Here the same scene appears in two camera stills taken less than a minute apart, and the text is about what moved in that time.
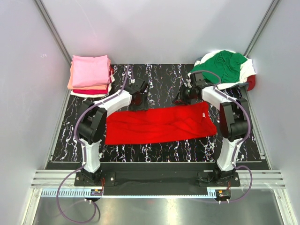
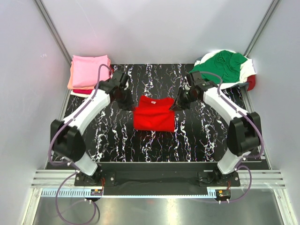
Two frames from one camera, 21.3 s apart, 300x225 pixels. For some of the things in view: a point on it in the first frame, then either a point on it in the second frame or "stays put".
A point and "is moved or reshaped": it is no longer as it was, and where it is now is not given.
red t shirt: x=166 y=122 is moved or reshaped
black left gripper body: x=142 y=104 → x=125 y=101
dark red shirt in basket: x=251 y=80 stays put
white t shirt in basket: x=246 y=70 stays put
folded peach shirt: x=93 y=87 stays put
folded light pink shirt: x=89 y=71 stays put
